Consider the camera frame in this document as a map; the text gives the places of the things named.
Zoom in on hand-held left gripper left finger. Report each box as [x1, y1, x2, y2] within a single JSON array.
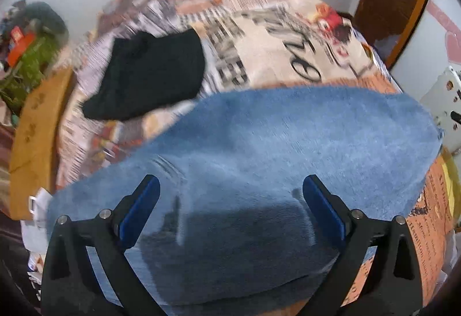
[[40, 174, 168, 316]]

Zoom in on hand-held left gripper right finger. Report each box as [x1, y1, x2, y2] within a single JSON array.
[[302, 174, 423, 316]]

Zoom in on blue denim pants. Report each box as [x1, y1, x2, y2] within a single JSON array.
[[46, 86, 444, 316]]

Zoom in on black pants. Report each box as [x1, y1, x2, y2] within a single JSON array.
[[83, 29, 207, 121]]

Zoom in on white printed board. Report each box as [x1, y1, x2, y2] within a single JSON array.
[[420, 66, 461, 155]]

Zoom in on green fabric bag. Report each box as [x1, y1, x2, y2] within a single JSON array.
[[0, 24, 65, 115]]

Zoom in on printed blanket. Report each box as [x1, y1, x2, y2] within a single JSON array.
[[54, 0, 455, 316]]

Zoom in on orange box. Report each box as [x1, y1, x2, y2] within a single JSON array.
[[8, 28, 37, 66]]

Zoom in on grey bolster pillow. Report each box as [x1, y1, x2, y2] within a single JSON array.
[[14, 1, 69, 45]]

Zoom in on white heart print sliding door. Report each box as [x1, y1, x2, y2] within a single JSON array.
[[391, 0, 461, 97]]

